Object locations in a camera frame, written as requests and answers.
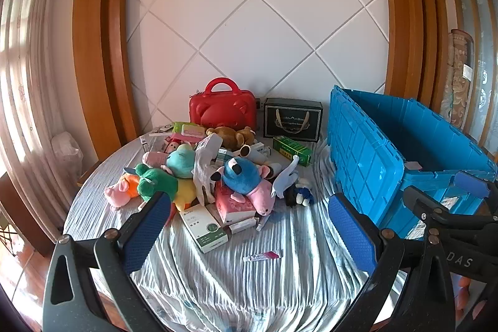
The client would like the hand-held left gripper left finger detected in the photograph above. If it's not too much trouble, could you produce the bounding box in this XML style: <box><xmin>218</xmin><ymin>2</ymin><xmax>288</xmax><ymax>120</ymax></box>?
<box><xmin>42</xmin><ymin>191</ymin><xmax>174</xmax><ymax>332</ymax></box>

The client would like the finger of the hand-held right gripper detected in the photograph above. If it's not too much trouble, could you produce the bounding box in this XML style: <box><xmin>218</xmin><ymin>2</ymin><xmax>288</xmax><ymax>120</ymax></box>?
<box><xmin>451</xmin><ymin>171</ymin><xmax>498</xmax><ymax>200</ymax></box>
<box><xmin>402</xmin><ymin>185</ymin><xmax>498</xmax><ymax>227</ymax></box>

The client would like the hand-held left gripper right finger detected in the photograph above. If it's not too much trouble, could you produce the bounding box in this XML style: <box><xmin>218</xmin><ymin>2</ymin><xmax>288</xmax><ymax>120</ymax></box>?
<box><xmin>328</xmin><ymin>194</ymin><xmax>456</xmax><ymax>332</ymax></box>

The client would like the blue plastic crate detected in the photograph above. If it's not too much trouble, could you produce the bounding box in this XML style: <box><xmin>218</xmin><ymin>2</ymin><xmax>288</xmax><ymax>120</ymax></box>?
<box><xmin>326</xmin><ymin>85</ymin><xmax>498</xmax><ymax>240</ymax></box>

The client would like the grey plush toy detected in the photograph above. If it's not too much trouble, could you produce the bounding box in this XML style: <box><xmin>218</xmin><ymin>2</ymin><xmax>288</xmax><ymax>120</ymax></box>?
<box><xmin>194</xmin><ymin>133</ymin><xmax>223</xmax><ymax>205</ymax></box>

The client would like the small ointment tube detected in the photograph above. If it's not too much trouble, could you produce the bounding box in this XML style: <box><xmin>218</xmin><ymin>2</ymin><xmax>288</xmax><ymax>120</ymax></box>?
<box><xmin>243</xmin><ymin>251</ymin><xmax>281</xmax><ymax>263</ymax></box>

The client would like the pink and orange plush toy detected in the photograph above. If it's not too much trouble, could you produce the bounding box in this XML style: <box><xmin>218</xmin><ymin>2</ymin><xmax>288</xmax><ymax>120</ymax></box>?
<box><xmin>104</xmin><ymin>176</ymin><xmax>141</xmax><ymax>209</ymax></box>

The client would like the green and yellow plush toy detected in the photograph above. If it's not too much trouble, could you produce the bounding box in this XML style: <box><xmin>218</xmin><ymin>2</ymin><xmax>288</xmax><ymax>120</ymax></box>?
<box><xmin>135</xmin><ymin>164</ymin><xmax>197</xmax><ymax>212</ymax></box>

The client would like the white and green medicine box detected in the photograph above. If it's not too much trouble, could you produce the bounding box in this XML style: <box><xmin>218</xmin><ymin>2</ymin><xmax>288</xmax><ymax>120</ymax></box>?
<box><xmin>179</xmin><ymin>204</ymin><xmax>230</xmax><ymax>254</ymax></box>

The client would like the small dark blue plush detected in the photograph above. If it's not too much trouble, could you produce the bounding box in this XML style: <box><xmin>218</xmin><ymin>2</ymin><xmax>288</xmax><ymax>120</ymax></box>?
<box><xmin>285</xmin><ymin>178</ymin><xmax>314</xmax><ymax>208</ymax></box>

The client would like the teal plush toy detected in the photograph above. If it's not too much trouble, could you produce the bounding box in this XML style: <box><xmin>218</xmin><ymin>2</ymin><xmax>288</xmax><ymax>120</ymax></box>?
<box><xmin>165</xmin><ymin>144</ymin><xmax>195</xmax><ymax>178</ymax></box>

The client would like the white plush dolphin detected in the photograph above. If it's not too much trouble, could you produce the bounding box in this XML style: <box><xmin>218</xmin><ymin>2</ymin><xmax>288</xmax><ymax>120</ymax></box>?
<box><xmin>271</xmin><ymin>155</ymin><xmax>300</xmax><ymax>199</ymax></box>

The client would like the pink cardboard box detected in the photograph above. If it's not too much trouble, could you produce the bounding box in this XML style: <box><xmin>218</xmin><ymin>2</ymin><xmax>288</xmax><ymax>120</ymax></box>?
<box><xmin>215</xmin><ymin>185</ymin><xmax>261</xmax><ymax>226</ymax></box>

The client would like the tape roll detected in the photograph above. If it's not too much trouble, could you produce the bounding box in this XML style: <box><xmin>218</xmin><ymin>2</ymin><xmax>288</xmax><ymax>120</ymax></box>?
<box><xmin>240</xmin><ymin>144</ymin><xmax>267</xmax><ymax>162</ymax></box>
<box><xmin>266</xmin><ymin>160</ymin><xmax>284</xmax><ymax>180</ymax></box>

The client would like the long green cardboard box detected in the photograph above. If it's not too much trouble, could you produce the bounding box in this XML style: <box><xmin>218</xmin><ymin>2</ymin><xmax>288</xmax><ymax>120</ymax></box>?
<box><xmin>272</xmin><ymin>135</ymin><xmax>314</xmax><ymax>166</ymax></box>

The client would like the light striped tablecloth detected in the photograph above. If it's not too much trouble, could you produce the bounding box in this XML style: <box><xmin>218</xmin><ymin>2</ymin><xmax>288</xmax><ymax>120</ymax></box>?
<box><xmin>62</xmin><ymin>133</ymin><xmax>413</xmax><ymax>332</ymax></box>

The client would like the patterned rolled carpet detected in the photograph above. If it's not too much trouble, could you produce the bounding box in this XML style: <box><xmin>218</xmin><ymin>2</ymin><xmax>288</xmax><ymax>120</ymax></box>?
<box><xmin>439</xmin><ymin>29</ymin><xmax>475</xmax><ymax>130</ymax></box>

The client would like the blue and pink plush pig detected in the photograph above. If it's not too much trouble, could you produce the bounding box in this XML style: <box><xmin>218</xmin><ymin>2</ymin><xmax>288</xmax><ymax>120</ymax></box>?
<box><xmin>215</xmin><ymin>157</ymin><xmax>279</xmax><ymax>216</ymax></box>

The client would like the green and pink packet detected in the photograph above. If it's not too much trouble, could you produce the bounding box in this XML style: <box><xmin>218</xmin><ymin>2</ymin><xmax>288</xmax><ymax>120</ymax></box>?
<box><xmin>173</xmin><ymin>121</ymin><xmax>207</xmax><ymax>138</ymax></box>

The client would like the clear plastic bag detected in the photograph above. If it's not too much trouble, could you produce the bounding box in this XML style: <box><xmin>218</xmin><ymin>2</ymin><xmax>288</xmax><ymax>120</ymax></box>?
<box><xmin>51</xmin><ymin>132</ymin><xmax>85</xmax><ymax>187</ymax></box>

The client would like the brown teddy bear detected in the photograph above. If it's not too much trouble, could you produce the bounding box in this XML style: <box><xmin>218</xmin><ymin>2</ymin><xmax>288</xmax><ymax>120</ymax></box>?
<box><xmin>206</xmin><ymin>126</ymin><xmax>256</xmax><ymax>152</ymax></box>

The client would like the black gift box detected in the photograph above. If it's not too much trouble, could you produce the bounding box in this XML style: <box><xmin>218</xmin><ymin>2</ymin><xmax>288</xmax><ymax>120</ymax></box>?
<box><xmin>264</xmin><ymin>97</ymin><xmax>324</xmax><ymax>143</ymax></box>

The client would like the sheer pink curtain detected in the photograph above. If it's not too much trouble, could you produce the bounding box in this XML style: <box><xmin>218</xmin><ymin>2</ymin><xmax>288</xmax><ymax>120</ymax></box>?
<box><xmin>0</xmin><ymin>0</ymin><xmax>78</xmax><ymax>177</ymax></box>

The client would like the red hard case with handle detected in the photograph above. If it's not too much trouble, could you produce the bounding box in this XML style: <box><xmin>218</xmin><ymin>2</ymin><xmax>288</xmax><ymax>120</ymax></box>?
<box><xmin>189</xmin><ymin>78</ymin><xmax>258</xmax><ymax>131</ymax></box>

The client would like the wooden wall frame post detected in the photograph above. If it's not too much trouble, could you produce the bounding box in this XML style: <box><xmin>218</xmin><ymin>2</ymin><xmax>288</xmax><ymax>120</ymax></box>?
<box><xmin>373</xmin><ymin>0</ymin><xmax>450</xmax><ymax>111</ymax></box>
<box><xmin>72</xmin><ymin>0</ymin><xmax>143</xmax><ymax>161</ymax></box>

